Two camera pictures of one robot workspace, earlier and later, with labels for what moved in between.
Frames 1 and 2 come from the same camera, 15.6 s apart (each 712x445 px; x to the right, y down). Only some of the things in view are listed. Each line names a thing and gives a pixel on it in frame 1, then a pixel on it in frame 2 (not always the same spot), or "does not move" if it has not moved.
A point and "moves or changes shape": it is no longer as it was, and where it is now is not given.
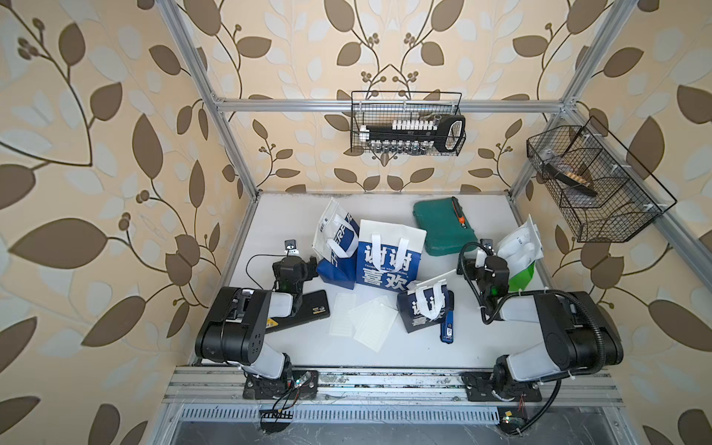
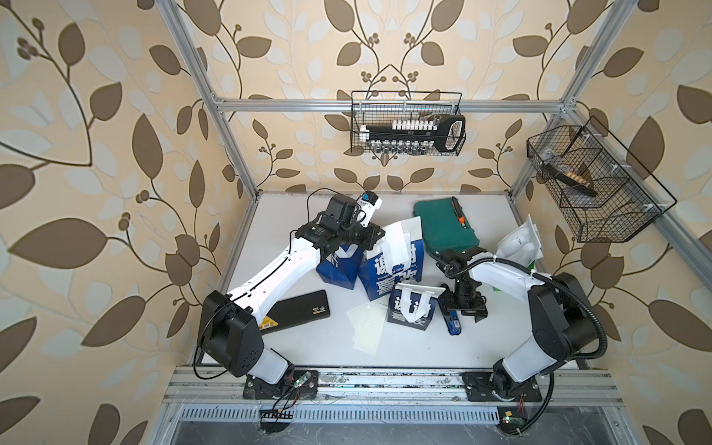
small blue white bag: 422,305 moves or changes shape
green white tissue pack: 522,248 does not move
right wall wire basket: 605,194 does not move
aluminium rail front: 216,397 does not move
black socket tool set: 447,133 does not move
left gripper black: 308,270 → 371,233
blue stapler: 447,328 moves or changes shape
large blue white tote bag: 388,254 moves or changes shape
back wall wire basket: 407,123 does not move
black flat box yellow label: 313,306 does not move
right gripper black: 470,268 → 476,309
